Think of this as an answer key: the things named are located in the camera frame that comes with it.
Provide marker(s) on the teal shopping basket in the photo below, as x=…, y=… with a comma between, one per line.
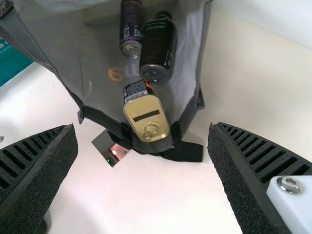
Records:
x=9, y=63

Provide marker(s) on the dark coffee bottle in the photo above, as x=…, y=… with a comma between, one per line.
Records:
x=158, y=48

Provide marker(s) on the purple can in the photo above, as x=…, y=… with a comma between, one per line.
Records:
x=130, y=24

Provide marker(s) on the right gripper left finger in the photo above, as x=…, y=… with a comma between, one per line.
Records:
x=36, y=175

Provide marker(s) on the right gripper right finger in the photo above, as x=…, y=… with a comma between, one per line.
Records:
x=256, y=175

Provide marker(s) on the rectangular tin with gold lid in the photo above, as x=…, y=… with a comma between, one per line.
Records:
x=146, y=117

